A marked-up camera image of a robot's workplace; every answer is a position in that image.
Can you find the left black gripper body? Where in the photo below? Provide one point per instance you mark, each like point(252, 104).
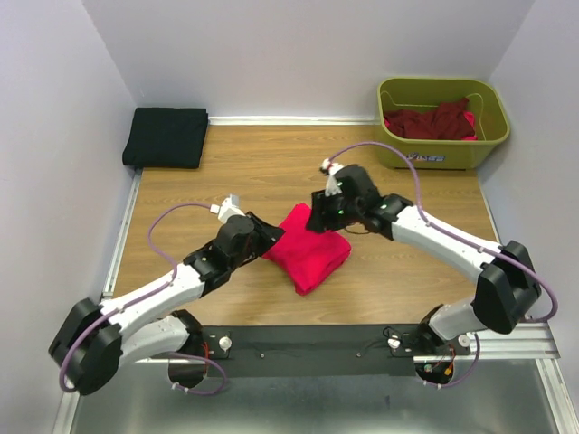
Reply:
point(261, 240)

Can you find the dark red t shirt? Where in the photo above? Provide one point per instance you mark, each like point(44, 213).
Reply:
point(449, 121)

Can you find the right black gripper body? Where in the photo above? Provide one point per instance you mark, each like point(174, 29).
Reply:
point(343, 213)

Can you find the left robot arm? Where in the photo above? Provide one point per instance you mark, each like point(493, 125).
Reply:
point(95, 339)

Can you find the folded black t shirt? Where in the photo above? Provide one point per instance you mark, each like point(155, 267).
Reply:
point(166, 138)

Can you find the olive green plastic bin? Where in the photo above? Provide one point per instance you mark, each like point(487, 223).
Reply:
point(422, 95)

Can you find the aluminium frame rail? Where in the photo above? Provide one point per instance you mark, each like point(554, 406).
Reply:
point(98, 338)

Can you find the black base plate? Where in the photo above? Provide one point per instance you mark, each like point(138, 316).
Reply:
point(319, 350)

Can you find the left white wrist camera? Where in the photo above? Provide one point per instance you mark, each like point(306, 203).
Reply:
point(229, 207)

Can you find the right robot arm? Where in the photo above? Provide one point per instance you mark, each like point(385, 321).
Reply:
point(504, 287)

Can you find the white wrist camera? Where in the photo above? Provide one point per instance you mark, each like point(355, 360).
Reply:
point(229, 207)
point(330, 170)

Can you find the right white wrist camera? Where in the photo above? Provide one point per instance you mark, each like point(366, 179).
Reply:
point(330, 170)

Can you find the pink t shirt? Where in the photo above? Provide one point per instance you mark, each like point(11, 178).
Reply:
point(307, 257)

